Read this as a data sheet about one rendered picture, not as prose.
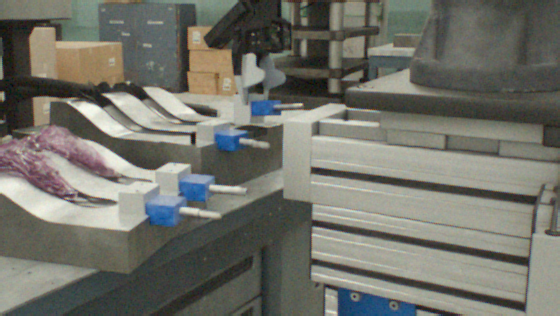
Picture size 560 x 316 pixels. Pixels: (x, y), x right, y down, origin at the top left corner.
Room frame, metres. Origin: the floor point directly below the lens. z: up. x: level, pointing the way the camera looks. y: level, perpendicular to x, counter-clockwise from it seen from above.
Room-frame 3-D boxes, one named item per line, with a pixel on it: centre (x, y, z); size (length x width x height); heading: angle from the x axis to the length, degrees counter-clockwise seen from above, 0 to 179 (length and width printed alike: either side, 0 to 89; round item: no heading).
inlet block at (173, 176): (0.89, 0.05, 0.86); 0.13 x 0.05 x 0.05; 72
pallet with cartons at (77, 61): (6.02, 1.82, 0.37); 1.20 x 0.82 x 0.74; 72
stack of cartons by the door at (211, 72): (7.95, 0.21, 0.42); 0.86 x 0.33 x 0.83; 64
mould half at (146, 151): (1.26, 0.19, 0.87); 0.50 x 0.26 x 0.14; 55
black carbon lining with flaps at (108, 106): (1.24, 0.19, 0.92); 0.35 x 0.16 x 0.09; 55
